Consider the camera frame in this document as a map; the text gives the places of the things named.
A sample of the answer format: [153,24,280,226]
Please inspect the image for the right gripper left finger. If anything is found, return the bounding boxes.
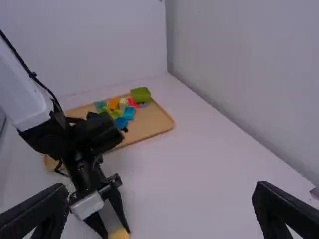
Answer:
[0,183,70,239]

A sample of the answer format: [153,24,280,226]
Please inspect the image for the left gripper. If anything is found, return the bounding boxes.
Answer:
[63,149,131,239]

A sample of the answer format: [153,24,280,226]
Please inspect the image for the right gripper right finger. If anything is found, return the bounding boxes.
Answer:
[251,181,319,239]

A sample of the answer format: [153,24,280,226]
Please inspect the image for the yellow toy car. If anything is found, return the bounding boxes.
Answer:
[107,228,131,239]

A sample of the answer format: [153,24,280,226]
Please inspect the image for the blue toy brick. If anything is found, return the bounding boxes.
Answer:
[115,117,129,129]
[124,106,137,120]

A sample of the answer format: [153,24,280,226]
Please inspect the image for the lime green toy brick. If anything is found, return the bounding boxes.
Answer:
[108,109,124,120]

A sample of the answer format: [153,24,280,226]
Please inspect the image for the tan tray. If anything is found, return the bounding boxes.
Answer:
[44,93,175,172]

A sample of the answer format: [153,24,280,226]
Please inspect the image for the teal toy brick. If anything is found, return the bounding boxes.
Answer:
[93,101,109,113]

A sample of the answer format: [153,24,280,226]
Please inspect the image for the orange toy brick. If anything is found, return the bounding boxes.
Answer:
[107,98,122,111]

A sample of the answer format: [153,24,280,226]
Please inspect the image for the red toy brick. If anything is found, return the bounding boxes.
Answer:
[127,98,141,109]

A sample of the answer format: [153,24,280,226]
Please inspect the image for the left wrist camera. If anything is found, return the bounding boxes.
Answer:
[69,190,105,221]

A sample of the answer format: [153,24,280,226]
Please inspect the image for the black cable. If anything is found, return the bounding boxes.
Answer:
[0,29,67,130]

